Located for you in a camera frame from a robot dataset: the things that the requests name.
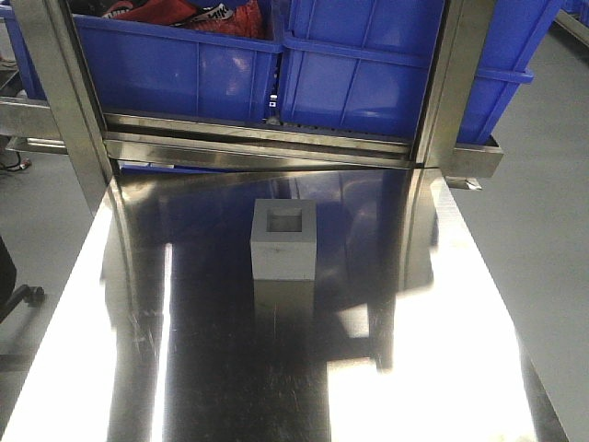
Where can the stainless steel shelf rack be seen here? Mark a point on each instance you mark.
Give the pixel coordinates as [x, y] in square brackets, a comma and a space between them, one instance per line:
[71, 122]

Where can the blue bin with red clothes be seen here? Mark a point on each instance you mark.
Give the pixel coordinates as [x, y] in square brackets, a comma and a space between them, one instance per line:
[145, 67]

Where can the large blue plastic bin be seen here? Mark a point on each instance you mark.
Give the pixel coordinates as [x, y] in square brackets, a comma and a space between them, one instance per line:
[362, 66]

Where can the gray square hollow base block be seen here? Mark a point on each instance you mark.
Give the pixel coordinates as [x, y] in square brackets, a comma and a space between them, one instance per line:
[284, 240]

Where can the red and black clothes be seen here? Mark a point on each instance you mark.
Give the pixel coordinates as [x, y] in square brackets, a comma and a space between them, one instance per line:
[245, 20]

